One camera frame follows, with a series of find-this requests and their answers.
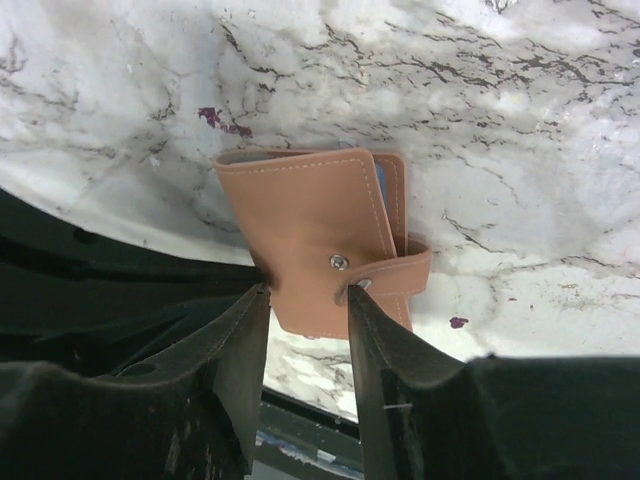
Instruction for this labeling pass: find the tan leather card holder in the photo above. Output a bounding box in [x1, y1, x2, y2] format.
[214, 148, 431, 339]

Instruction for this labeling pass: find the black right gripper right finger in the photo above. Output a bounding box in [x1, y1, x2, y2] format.
[348, 286, 639, 479]

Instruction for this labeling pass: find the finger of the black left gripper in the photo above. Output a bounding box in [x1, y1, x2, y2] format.
[1, 191, 265, 375]

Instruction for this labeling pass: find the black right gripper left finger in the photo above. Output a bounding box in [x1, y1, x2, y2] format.
[1, 285, 270, 479]

